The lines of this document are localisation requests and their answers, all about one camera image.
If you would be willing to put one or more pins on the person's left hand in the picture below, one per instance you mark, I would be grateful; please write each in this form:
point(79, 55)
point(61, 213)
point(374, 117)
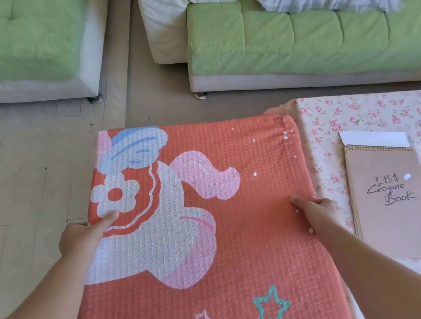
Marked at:
point(77, 240)

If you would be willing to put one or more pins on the person's right hand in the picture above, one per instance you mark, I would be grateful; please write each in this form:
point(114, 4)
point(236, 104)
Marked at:
point(322, 213)

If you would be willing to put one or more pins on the brown spiral sketchbook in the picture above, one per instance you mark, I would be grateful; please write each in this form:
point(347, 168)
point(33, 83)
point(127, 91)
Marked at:
point(398, 222)

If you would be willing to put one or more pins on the orange cartoon tablecloth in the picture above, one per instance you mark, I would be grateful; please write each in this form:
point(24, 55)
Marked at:
point(251, 259)

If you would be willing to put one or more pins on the person's right forearm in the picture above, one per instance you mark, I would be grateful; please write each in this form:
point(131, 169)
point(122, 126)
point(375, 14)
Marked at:
point(387, 280)

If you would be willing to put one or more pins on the green cushioned white sofa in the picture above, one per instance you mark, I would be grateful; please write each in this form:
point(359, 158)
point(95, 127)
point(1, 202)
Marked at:
point(295, 42)

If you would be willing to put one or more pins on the green seated side sofa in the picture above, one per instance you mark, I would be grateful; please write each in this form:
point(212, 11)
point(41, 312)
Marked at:
point(6, 43)

